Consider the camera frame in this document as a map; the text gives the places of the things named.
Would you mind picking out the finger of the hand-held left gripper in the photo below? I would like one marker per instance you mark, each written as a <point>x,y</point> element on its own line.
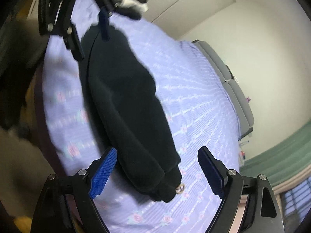
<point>76,46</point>
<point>104,26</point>

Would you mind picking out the barred window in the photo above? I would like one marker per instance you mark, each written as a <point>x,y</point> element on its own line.
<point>295,199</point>

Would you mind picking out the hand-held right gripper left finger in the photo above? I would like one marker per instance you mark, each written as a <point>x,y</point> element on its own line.
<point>103,172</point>

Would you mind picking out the black and white cloth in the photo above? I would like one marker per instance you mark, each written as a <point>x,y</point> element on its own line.
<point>132,1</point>

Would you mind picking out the lavender floral bedsheet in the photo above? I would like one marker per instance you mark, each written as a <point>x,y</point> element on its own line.
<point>194,97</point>

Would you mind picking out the black pants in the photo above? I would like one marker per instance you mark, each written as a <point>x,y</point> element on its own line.
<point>131,111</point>

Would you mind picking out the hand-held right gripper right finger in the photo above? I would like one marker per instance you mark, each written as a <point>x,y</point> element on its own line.
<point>211,173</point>

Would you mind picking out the grey padded headboard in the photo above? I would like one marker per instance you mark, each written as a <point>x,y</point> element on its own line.
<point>229,82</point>

